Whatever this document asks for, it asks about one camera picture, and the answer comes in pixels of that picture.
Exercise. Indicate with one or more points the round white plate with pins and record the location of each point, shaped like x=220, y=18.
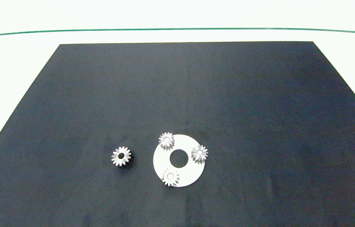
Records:
x=193, y=170

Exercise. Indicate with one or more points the larger steel gear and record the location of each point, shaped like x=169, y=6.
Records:
x=116, y=156

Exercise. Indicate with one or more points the dark mat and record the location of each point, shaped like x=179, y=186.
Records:
x=227, y=94

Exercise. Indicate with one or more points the smaller steel gear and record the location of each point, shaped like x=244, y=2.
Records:
x=196, y=153
x=166, y=176
x=163, y=140

